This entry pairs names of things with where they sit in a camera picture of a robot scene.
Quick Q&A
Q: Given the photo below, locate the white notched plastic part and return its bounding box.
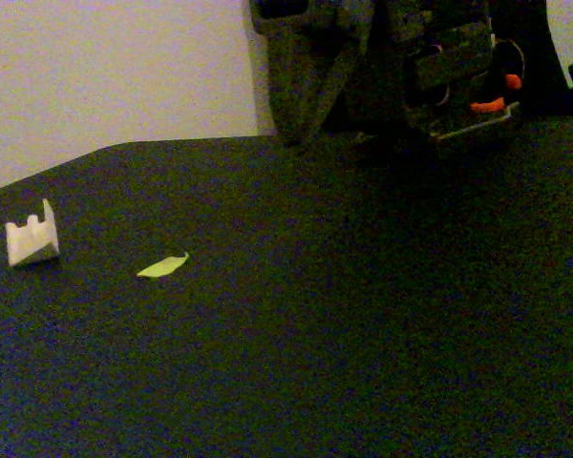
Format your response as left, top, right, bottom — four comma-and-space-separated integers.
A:
5, 198, 61, 268

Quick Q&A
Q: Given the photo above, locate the dark blue desk mat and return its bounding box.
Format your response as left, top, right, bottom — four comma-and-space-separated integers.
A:
0, 135, 573, 458

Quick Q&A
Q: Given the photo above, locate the black and orange table clamp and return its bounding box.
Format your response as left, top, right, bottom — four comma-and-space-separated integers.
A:
468, 40, 526, 115

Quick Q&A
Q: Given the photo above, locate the black office chair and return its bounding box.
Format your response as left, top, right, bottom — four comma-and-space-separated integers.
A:
486, 0, 573, 118

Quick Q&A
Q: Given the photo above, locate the yellow-green paper scrap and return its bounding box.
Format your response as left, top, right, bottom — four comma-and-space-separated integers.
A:
136, 251, 191, 280

